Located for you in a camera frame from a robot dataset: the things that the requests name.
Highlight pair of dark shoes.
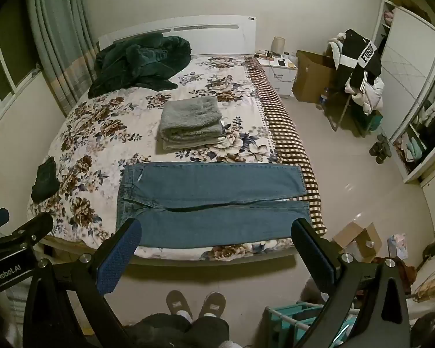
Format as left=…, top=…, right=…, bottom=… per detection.
left=375, top=133, right=394, bottom=164

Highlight small open cardboard box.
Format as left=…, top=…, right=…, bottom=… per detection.
left=333, top=222, right=383, bottom=264

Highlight teal laundry basket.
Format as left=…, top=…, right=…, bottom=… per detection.
left=264, top=302, right=353, bottom=348

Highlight brown checked bed sheet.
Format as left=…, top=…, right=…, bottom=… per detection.
left=244, top=56, right=327, bottom=236

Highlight chair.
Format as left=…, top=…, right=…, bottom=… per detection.
left=326, top=54, right=371, bottom=138

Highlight white nightstand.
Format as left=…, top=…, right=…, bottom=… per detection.
left=255, top=56, right=298, bottom=98

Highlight pastel printed bag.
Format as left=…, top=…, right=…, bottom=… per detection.
left=387, top=234, right=409, bottom=260

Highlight blue denim pants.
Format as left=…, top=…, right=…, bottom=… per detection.
left=115, top=162, right=309, bottom=249

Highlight person's dark trouser legs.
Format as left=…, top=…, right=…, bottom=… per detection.
left=125, top=313, right=230, bottom=348

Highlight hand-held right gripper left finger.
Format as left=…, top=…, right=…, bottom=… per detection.
left=23, top=218, right=144, bottom=348

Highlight window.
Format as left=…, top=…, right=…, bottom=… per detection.
left=0, top=7, right=41, bottom=124

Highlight black and white jacket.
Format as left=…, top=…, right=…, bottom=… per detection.
left=335, top=29, right=383, bottom=97

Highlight large brown cardboard box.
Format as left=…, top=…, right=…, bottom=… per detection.
left=292, top=50, right=338, bottom=104

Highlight folded beige garment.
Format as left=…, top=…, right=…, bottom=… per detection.
left=157, top=96, right=226, bottom=151

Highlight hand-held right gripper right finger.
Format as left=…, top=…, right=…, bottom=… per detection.
left=291, top=218, right=412, bottom=348

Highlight white bed headboard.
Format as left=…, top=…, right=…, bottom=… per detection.
left=98, top=15, right=257, bottom=57

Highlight green striped curtain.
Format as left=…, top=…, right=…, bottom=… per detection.
left=23, top=0, right=100, bottom=118

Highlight white wardrobe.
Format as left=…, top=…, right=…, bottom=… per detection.
left=371, top=0, right=435, bottom=184

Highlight person's grey slipper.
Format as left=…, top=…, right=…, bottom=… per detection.
left=166, top=290, right=193, bottom=321
left=199, top=292, right=226, bottom=320

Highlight bed with floral sheet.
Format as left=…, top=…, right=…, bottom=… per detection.
left=27, top=55, right=298, bottom=262

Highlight small dark folded jeans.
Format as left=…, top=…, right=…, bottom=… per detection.
left=31, top=157, right=60, bottom=202

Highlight person's right grey slipper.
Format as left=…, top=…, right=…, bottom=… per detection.
left=199, top=292, right=226, bottom=320

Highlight dark green plush blanket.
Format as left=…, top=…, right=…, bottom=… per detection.
left=88, top=32, right=191, bottom=98

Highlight person's left grey slipper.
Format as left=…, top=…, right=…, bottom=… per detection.
left=166, top=290, right=193, bottom=321

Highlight green crate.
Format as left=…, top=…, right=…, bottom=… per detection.
left=362, top=110, right=383, bottom=132

